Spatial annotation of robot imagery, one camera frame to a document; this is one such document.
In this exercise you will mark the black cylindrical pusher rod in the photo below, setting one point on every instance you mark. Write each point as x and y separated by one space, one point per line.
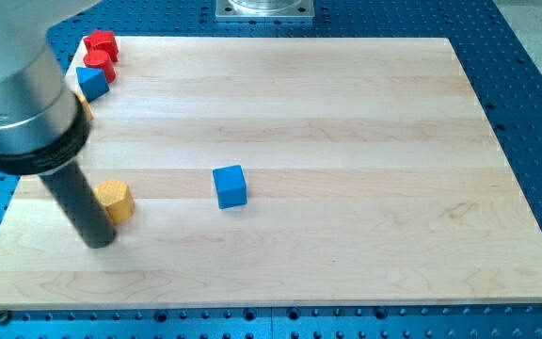
71 190

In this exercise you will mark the yellow hexagon block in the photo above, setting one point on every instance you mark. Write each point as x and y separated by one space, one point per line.
116 198

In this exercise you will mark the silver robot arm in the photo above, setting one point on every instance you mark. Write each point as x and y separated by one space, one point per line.
43 124

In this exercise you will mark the yellow block behind arm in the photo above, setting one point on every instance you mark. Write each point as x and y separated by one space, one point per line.
85 106

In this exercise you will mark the blue triangle block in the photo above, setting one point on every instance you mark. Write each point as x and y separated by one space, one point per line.
92 83

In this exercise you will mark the red cylinder block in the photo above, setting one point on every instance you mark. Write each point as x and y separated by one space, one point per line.
99 59

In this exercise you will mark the red star block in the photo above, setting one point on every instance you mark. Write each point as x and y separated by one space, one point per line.
104 41

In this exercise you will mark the brass screw bottom left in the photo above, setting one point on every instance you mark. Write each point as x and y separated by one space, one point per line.
5 316

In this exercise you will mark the blue cube block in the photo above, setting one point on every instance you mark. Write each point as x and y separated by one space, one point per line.
230 186

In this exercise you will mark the light wooden board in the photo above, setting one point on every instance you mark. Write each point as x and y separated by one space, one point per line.
373 177

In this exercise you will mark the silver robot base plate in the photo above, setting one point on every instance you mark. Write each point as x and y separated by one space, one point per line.
264 10

